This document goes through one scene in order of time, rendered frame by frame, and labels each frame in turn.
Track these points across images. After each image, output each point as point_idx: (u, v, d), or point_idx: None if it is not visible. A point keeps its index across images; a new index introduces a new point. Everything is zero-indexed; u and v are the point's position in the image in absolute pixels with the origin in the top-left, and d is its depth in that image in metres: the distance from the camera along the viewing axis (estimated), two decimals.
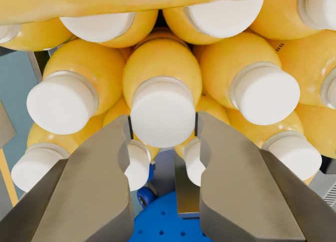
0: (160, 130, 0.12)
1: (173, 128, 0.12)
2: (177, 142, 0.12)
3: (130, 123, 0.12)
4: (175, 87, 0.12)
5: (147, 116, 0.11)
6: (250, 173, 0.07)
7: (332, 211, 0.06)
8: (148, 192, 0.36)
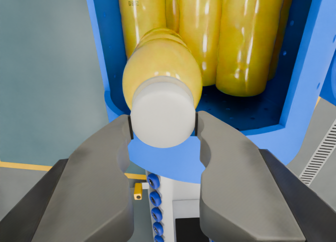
0: (160, 130, 0.12)
1: (173, 128, 0.12)
2: (177, 142, 0.12)
3: (130, 123, 0.12)
4: (175, 87, 0.12)
5: (147, 116, 0.11)
6: (250, 173, 0.07)
7: (332, 211, 0.06)
8: None
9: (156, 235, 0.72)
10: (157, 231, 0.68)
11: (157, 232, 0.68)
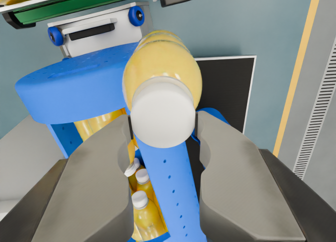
0: None
1: None
2: None
3: (130, 123, 0.12)
4: None
5: None
6: (250, 173, 0.07)
7: (332, 211, 0.06)
8: (67, 58, 0.51)
9: None
10: None
11: None
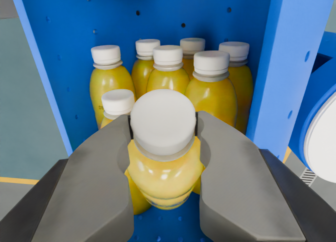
0: (114, 97, 0.24)
1: (120, 96, 0.24)
2: (119, 100, 0.23)
3: (130, 123, 0.12)
4: None
5: (111, 93, 0.25)
6: (250, 173, 0.07)
7: (332, 211, 0.06)
8: None
9: None
10: None
11: None
